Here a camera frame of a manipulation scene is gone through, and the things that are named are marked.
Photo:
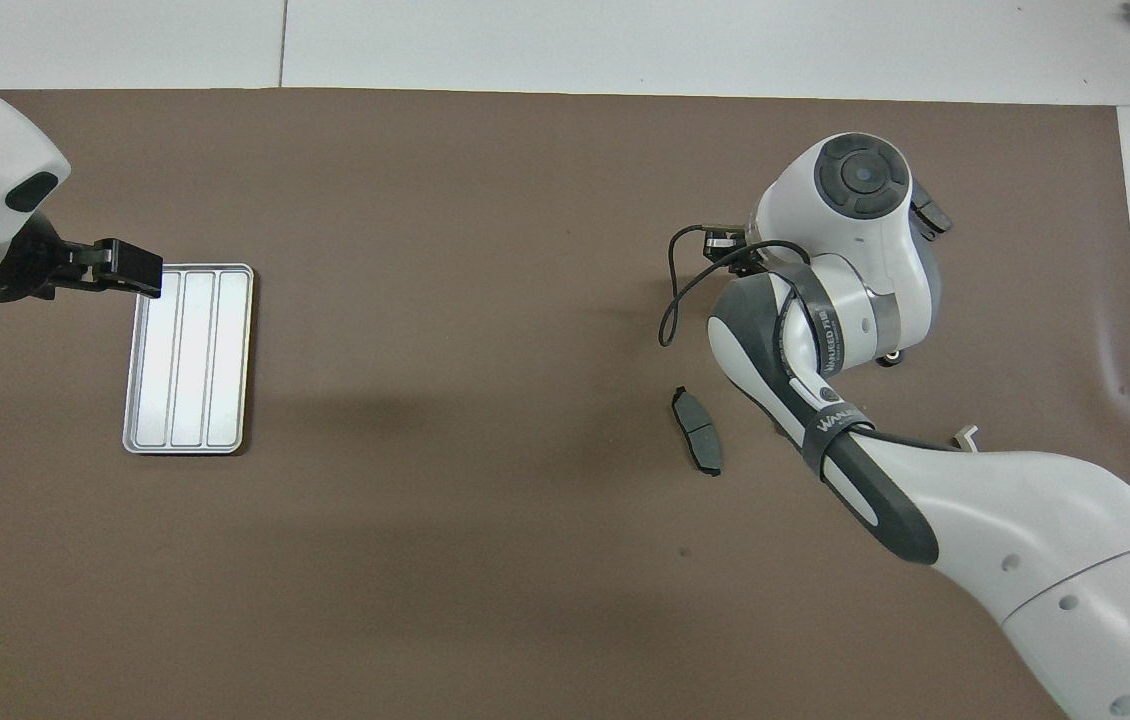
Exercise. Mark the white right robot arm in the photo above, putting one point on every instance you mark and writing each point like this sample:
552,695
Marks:
1025,500

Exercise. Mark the brown paper mat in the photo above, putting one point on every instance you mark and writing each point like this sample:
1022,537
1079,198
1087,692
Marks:
485,560

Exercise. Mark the dark grey brake pad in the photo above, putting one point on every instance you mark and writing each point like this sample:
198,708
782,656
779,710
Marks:
697,432
933,215

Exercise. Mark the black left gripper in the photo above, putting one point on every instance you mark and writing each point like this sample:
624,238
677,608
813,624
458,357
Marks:
20,265

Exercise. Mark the large black bearing gear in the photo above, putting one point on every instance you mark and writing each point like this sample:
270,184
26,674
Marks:
891,358

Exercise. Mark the silver metal tray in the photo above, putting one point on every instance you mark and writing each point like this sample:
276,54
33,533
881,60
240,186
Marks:
190,360

